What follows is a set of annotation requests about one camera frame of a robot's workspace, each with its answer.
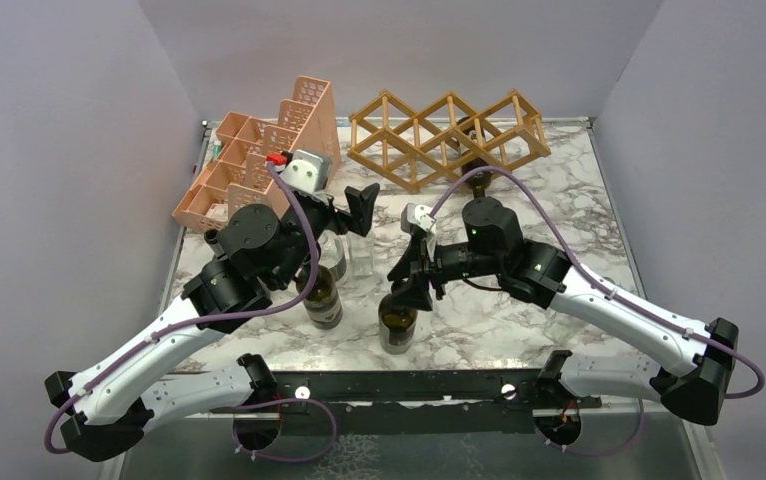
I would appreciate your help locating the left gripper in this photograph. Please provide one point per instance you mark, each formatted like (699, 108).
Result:
(360, 204)

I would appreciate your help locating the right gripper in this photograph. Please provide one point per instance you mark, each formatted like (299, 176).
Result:
(416, 267)

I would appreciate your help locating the green Primitivo wine bottle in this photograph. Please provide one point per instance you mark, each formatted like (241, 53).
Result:
(396, 326)

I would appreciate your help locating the wooden wine rack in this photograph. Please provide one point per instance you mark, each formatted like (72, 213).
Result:
(415, 147)

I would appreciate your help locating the dark green embossed wine bottle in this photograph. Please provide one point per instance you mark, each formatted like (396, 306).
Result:
(479, 183)

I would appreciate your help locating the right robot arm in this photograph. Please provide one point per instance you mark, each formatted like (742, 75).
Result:
(685, 364)

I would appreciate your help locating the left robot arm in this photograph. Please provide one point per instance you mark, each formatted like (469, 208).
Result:
(105, 410)

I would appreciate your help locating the clear square glass bottle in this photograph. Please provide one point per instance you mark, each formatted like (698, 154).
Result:
(361, 254)

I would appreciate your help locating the clear bottle dark label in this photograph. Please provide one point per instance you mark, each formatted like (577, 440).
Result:
(333, 255)

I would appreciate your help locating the green bottle white label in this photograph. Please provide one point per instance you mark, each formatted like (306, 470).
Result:
(323, 304)

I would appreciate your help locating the pink plastic organizer rack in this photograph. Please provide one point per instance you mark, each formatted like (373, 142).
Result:
(238, 176)

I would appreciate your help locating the green bottle far left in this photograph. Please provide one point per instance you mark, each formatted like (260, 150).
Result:
(210, 237)

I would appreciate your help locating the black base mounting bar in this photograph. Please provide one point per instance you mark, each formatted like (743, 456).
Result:
(407, 402)

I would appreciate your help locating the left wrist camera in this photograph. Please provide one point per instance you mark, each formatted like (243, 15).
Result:
(303, 170)

